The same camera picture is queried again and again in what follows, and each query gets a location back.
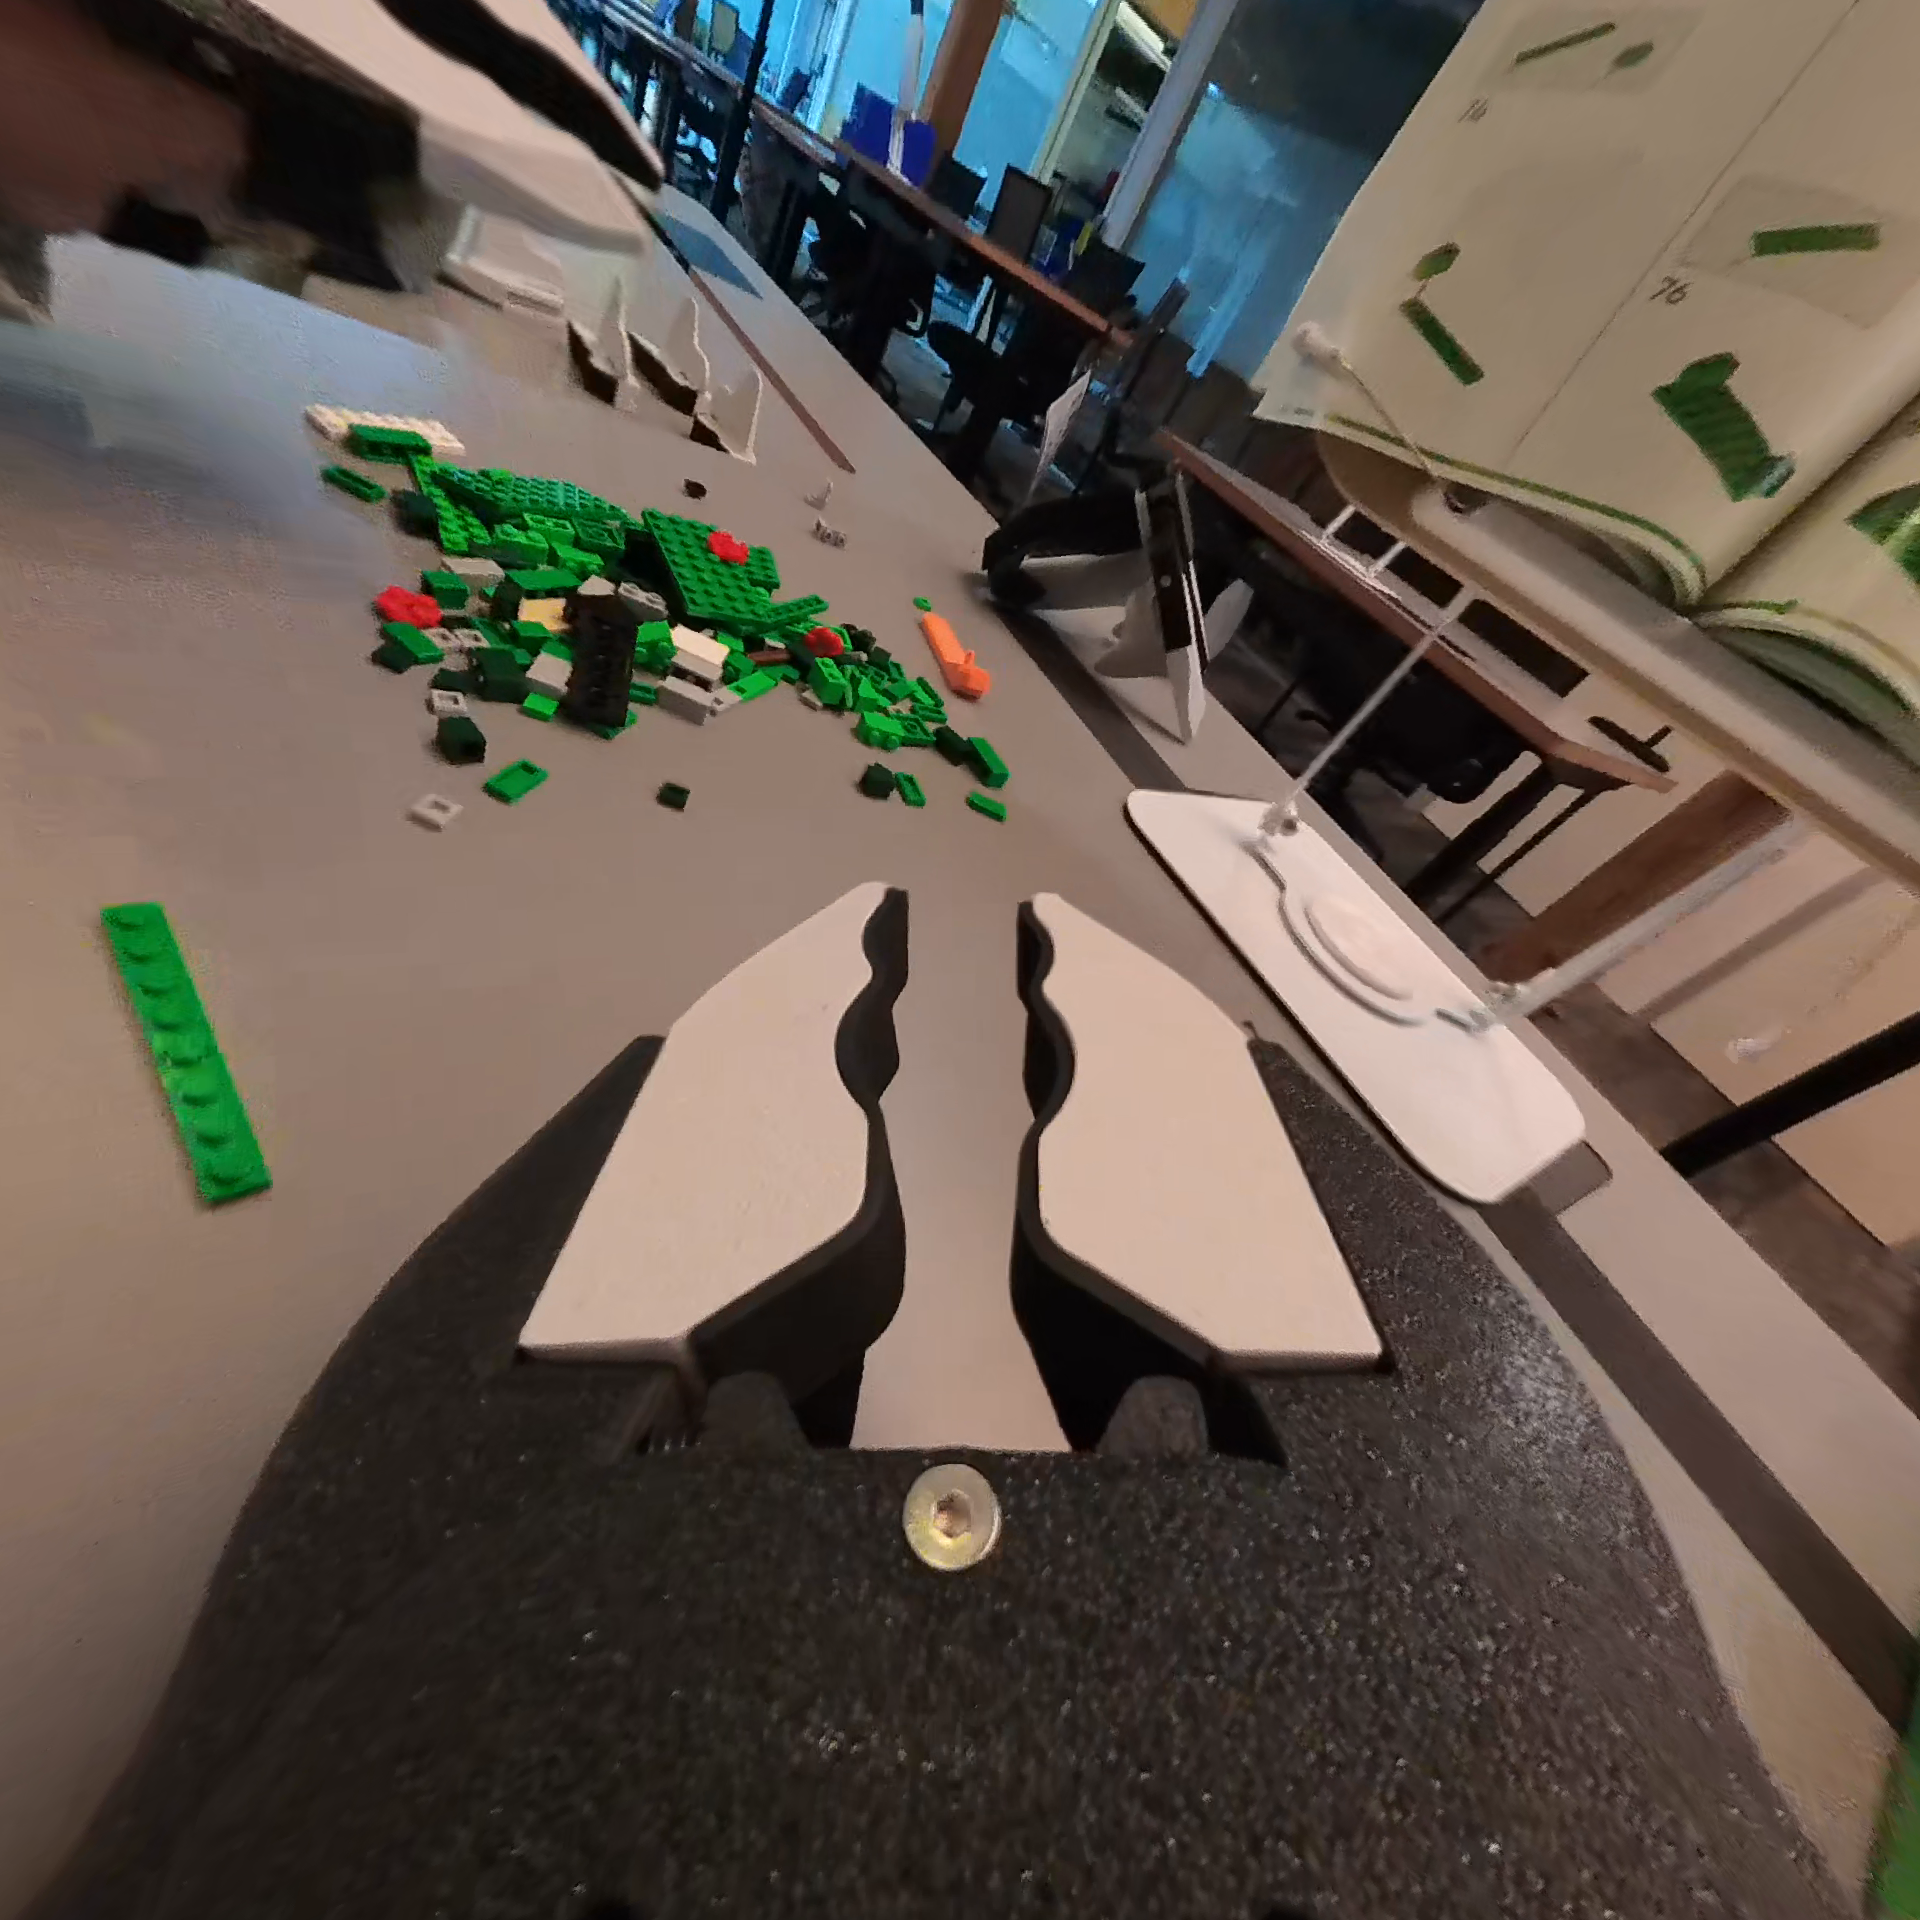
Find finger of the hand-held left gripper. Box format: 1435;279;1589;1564
247;0;670;256
481;0;646;145

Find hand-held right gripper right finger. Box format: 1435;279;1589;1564
1012;892;1385;1453

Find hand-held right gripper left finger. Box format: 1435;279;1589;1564
517;882;913;1449

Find pile of lego pieces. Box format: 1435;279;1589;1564
306;403;1015;825

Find long green lego plate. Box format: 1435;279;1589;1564
102;904;274;1207

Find lego instruction booklet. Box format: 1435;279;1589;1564
1253;0;1920;723

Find person's left hand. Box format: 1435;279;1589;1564
0;23;249;233

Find torn cardboard packaging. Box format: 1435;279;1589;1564
567;276;767;460

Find wooden column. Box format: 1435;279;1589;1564
919;0;1011;138

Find black office chairs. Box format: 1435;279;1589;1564
809;143;1186;483

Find orange brick separator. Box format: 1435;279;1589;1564
919;596;995;703

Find wooden background table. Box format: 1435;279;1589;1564
1162;432;1679;922

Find black and white device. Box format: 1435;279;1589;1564
983;480;1254;745

